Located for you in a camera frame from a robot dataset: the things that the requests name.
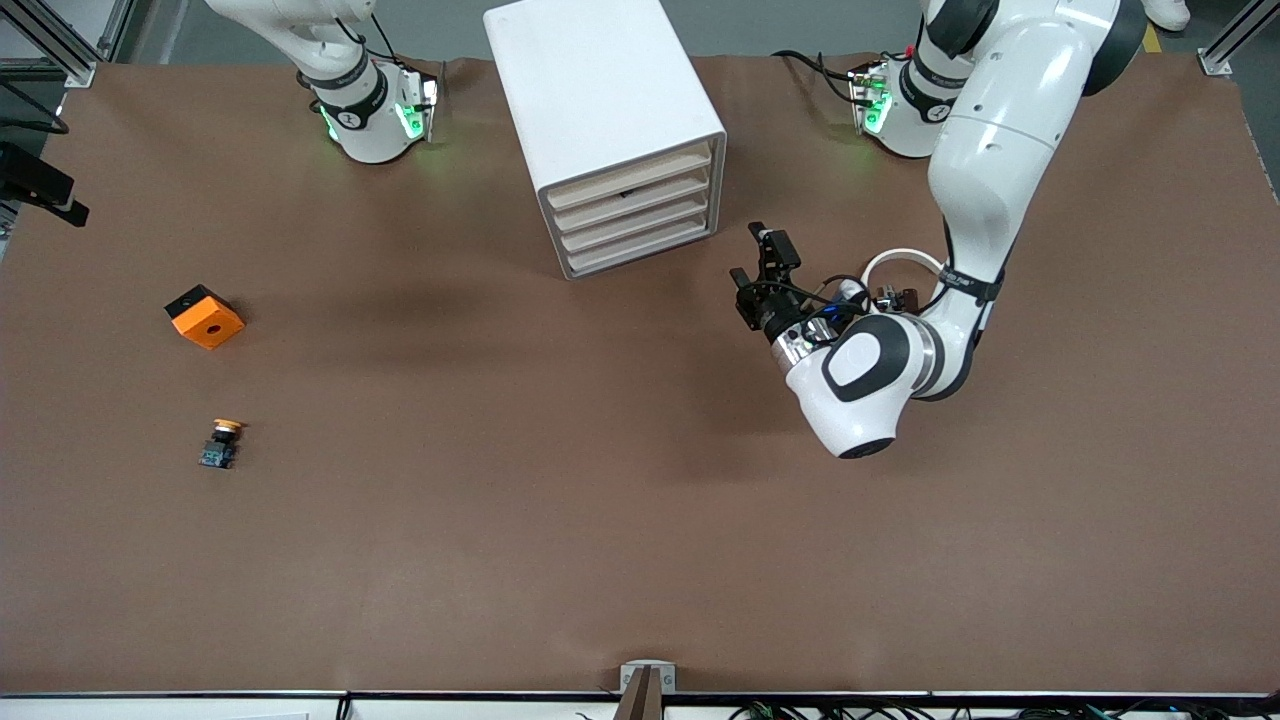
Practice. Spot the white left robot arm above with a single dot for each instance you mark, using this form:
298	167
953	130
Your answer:
1000	150

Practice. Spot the white shoe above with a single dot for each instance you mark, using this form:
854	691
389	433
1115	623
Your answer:
1168	12

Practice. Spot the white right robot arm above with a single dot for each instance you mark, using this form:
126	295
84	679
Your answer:
350	120

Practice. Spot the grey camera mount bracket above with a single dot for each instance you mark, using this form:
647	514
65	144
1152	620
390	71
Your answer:
645	700

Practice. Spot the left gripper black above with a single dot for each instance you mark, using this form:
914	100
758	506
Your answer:
775	317

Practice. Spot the yellow cap push button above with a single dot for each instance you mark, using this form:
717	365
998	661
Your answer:
218	450

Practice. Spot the aluminium frame profile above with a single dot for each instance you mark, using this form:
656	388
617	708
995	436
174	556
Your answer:
60	55
1215	60

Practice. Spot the orange and black button box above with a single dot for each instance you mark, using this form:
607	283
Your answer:
208	325

